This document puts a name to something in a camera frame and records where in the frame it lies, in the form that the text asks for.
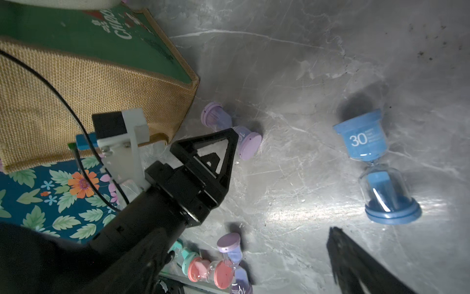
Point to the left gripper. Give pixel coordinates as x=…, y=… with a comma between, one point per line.
x=200, y=184

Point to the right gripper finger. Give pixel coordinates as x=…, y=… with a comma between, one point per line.
x=355, y=271

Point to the blue hourglass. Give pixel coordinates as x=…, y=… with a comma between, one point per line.
x=387, y=200

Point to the purple hourglass front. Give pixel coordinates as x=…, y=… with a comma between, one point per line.
x=230, y=247

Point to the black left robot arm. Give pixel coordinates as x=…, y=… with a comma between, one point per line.
x=128, y=254

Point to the teal hourglass front left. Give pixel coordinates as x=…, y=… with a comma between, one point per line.
x=183, y=255

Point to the pink hourglass front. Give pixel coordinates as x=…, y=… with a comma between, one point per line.
x=217, y=272

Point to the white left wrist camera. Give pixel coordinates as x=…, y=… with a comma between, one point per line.
x=118, y=135

